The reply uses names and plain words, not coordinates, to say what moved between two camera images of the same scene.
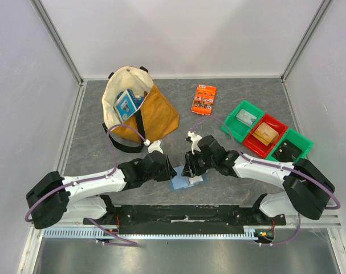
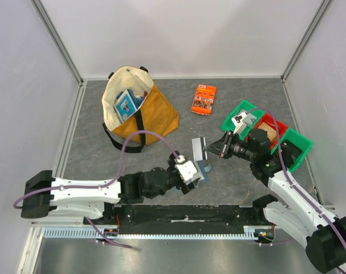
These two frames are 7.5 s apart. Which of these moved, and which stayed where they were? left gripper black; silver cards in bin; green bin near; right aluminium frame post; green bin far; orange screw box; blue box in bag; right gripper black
Moved: right gripper black; left gripper black
Stayed: green bin far; orange screw box; silver cards in bin; green bin near; right aluminium frame post; blue box in bag
